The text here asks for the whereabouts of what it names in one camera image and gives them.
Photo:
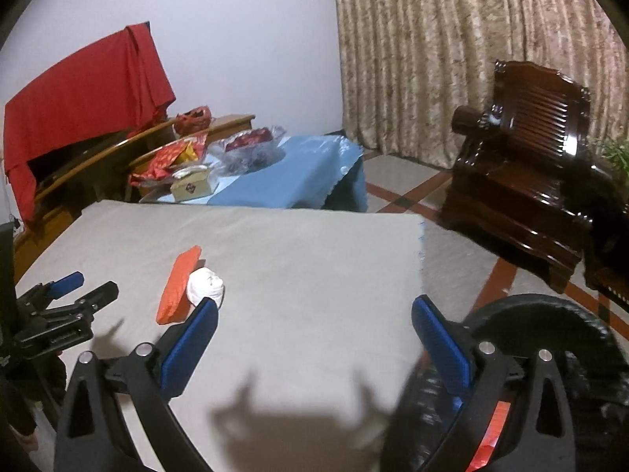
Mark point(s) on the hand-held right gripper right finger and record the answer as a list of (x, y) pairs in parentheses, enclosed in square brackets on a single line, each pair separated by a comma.
[(442, 339)]

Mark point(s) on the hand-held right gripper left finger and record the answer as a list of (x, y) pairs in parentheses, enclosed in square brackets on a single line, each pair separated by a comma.
[(189, 344)]

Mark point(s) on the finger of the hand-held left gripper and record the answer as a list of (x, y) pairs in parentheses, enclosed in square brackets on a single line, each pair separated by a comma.
[(93, 297), (69, 281)]

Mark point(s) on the orange spiky brush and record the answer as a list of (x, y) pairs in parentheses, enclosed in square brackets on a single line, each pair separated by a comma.
[(496, 423), (177, 285)]

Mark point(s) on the white tissue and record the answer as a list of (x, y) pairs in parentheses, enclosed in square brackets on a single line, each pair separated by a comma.
[(206, 285)]

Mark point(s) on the black trash bin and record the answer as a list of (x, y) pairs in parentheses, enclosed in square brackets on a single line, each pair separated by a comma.
[(521, 309)]

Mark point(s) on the wooden television cabinet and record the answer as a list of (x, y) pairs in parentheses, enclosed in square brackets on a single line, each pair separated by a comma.
[(54, 221)]

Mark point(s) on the black bin liner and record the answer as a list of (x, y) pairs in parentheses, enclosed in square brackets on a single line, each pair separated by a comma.
[(432, 413)]

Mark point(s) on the black television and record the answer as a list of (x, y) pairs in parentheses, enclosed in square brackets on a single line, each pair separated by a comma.
[(69, 155)]

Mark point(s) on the grey table cloth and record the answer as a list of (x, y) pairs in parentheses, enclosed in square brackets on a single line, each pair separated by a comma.
[(295, 255)]

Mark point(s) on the beige tissue box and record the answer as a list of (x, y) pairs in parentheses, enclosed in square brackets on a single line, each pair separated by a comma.
[(194, 188)]

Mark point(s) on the red patterned snack bag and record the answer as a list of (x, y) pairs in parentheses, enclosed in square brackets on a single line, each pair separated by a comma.
[(162, 162)]

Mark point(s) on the yellow snack packet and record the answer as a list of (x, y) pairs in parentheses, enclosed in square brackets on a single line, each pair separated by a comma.
[(188, 154)]

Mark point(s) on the dark wooden armchair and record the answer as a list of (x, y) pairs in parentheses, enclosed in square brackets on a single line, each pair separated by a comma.
[(521, 182)]

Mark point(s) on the red cloth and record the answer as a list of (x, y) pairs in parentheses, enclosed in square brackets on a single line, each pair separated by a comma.
[(88, 93)]

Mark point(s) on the dark wooden side table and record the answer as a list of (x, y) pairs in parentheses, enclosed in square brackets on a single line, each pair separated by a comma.
[(609, 246)]

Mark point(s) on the clear bag of red snacks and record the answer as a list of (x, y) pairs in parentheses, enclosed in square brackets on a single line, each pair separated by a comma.
[(245, 157)]

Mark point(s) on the blue tablecloth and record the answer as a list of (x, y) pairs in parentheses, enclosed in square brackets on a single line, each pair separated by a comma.
[(295, 172)]

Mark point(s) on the red plastic bag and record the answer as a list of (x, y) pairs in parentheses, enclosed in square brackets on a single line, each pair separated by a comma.
[(193, 120)]

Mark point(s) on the red dried fruit pile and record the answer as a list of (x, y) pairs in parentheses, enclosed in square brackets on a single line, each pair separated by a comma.
[(248, 138)]

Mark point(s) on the green plant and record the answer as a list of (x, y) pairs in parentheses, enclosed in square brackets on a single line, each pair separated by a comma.
[(614, 155)]

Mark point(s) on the beige patterned curtain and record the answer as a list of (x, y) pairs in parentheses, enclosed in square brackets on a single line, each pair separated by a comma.
[(467, 49)]

